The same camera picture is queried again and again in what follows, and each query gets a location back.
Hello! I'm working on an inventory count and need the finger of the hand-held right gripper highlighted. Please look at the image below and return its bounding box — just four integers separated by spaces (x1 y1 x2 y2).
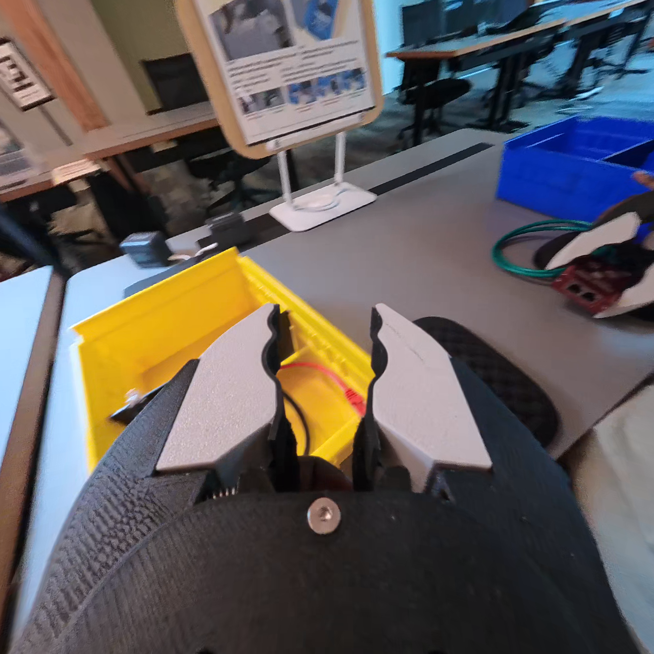
592 271 654 320
534 211 644 273

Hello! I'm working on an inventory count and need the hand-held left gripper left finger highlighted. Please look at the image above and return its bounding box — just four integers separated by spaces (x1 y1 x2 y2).
155 303 301 494

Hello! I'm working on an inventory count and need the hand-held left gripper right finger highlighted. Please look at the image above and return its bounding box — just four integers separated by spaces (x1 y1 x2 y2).
352 303 495 495

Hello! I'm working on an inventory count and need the red port box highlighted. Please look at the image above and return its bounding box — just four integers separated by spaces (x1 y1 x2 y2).
552 254 640 313

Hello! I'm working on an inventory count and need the black cable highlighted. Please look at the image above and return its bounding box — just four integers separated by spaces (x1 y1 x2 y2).
109 388 311 456

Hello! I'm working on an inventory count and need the yellow plastic bin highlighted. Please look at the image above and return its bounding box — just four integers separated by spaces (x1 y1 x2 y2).
69 247 376 461

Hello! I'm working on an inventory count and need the black mouse pad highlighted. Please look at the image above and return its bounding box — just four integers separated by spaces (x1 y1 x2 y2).
413 316 560 448

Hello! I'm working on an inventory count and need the blue plastic bin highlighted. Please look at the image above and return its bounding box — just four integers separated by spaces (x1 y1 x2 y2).
496 115 654 225

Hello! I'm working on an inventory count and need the black power adapter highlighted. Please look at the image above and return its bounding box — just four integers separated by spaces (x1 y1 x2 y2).
206 211 252 247
119 231 172 267

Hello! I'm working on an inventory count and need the person's cream clothing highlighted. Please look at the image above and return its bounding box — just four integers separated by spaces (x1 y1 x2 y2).
559 383 654 654

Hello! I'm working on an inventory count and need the wooden top desk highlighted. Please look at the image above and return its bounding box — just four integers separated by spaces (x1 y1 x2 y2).
0 102 221 205
386 0 654 146

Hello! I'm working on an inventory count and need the black office chair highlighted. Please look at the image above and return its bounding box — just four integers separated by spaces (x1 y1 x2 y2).
396 77 472 146
186 138 271 210

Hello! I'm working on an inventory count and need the poster sign stand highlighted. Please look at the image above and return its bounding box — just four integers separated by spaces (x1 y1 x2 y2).
175 0 385 233

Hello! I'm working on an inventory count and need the green cable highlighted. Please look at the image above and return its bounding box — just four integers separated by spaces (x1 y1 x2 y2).
492 219 597 280

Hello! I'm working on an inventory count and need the red cable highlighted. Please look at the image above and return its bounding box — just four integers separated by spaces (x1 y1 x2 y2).
278 362 368 417

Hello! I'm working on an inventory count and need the framed wall sign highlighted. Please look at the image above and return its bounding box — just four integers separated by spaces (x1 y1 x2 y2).
0 38 54 112

